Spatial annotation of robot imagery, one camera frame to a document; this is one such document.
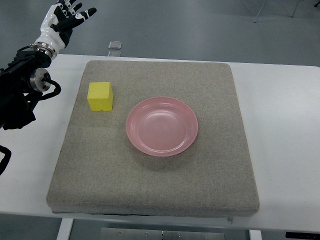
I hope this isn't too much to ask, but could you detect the beige square cushion mat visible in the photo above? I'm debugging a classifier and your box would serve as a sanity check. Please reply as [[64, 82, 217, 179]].
[[46, 60, 260, 218]]

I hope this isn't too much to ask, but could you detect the white table leg left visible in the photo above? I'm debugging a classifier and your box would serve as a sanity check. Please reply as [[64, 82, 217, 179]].
[[56, 218, 74, 240]]

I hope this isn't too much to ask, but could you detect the pink plate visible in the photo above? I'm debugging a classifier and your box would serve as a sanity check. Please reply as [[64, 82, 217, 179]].
[[126, 96, 199, 157]]

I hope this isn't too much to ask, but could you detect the white table leg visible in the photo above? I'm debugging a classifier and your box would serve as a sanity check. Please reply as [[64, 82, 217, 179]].
[[249, 230, 262, 240], [56, 218, 74, 240]]

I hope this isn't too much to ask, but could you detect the clear floor socket cover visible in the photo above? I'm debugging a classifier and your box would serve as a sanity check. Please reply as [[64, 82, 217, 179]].
[[108, 41, 122, 50]]

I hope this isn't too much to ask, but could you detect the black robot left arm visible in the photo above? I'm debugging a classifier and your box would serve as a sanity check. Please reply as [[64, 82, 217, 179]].
[[0, 46, 61, 130]]

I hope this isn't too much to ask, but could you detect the yellow foam block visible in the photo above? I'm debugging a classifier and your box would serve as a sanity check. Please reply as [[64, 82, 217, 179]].
[[87, 82, 114, 112]]

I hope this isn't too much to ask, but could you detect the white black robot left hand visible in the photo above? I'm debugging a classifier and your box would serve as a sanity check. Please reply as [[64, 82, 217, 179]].
[[32, 0, 97, 60]]

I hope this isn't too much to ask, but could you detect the metal chair leg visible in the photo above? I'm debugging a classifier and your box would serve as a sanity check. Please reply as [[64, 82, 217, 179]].
[[291, 0, 300, 18], [253, 0, 267, 23]]

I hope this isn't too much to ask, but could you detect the black cable loop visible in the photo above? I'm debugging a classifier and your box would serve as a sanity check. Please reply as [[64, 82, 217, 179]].
[[0, 144, 13, 176]]

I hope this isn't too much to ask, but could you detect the white table leg right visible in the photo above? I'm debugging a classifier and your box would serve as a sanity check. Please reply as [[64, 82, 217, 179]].
[[249, 230, 262, 240]]

